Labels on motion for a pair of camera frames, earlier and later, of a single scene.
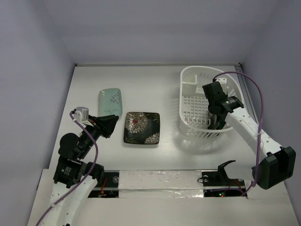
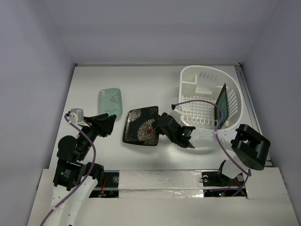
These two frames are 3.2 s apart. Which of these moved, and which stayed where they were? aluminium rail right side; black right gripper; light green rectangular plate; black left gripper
Moved: black right gripper
Stayed: light green rectangular plate; aluminium rail right side; black left gripper
